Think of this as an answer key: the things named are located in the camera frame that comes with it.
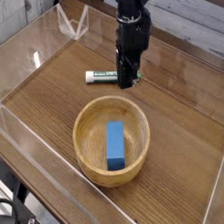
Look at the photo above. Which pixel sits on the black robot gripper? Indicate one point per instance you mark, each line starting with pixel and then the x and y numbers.
pixel 132 39

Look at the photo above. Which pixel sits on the green and white marker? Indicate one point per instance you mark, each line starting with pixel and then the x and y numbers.
pixel 107 76

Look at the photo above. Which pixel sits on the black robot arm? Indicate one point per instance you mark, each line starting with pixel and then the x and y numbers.
pixel 130 10

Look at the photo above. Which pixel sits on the brown wooden bowl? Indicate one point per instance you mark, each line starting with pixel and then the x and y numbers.
pixel 89 139

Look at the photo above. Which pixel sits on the blue rectangular block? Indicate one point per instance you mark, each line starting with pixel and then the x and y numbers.
pixel 115 146

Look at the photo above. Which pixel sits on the clear acrylic tray wall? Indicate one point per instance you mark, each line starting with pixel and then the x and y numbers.
pixel 43 89

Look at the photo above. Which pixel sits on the black metal table frame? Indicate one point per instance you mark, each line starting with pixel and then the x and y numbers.
pixel 25 216

